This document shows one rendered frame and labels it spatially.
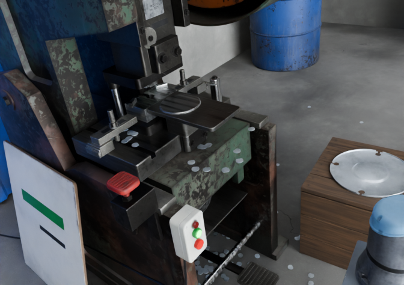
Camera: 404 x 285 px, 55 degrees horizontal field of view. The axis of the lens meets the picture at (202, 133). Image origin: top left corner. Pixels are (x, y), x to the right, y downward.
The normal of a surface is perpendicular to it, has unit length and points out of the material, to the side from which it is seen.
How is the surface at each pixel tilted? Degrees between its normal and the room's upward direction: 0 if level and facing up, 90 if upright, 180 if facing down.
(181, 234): 90
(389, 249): 90
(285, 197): 0
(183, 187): 90
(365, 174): 0
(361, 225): 90
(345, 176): 0
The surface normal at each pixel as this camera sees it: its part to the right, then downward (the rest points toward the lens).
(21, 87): 0.31, -0.60
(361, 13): -0.62, 0.47
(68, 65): 0.78, 0.25
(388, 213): -0.22, -0.86
